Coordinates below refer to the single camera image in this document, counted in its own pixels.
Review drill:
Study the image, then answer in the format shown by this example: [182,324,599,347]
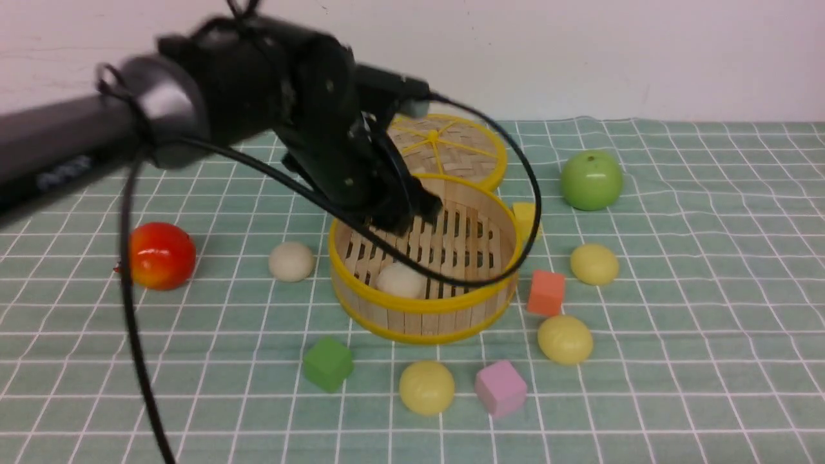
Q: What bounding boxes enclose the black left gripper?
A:
[271,29,443,236]

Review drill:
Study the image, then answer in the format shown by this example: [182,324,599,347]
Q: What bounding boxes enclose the white bun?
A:
[268,241,317,283]
[375,262,427,299]

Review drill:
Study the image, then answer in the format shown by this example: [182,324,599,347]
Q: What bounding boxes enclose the yellow bun front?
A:
[398,360,456,417]

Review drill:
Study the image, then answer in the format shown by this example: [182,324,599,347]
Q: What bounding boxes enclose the yellow bun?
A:
[570,243,621,287]
[398,360,456,417]
[537,314,594,366]

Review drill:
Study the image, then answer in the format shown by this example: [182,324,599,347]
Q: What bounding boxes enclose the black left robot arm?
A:
[2,2,442,235]

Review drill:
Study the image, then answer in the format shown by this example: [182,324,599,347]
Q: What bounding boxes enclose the bamboo steamer tray yellow rims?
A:
[327,174,523,345]

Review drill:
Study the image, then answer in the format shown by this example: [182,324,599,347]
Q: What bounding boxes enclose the woven bamboo steamer lid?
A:
[388,114,508,191]

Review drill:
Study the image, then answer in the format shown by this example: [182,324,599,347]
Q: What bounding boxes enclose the yellow cube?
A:
[512,202,538,242]

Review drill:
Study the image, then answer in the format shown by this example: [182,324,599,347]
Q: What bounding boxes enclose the orange cube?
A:
[525,269,565,318]

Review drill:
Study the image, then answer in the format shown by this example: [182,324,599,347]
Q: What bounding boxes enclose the green cube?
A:
[303,336,354,393]

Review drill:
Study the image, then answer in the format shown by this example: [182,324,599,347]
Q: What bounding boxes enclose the green apple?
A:
[560,150,624,211]

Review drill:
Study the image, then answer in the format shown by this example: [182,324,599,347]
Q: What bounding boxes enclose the pink cube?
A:
[474,360,527,419]

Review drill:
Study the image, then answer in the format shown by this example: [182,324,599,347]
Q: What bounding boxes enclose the red pomegranate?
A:
[130,222,197,291]

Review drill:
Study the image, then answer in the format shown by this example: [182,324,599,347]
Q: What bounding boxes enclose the green checkered tablecloth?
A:
[0,117,825,464]

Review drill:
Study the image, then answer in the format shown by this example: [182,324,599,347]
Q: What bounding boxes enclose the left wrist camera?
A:
[354,63,431,119]

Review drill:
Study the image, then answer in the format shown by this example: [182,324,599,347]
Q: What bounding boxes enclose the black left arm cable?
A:
[97,0,543,464]

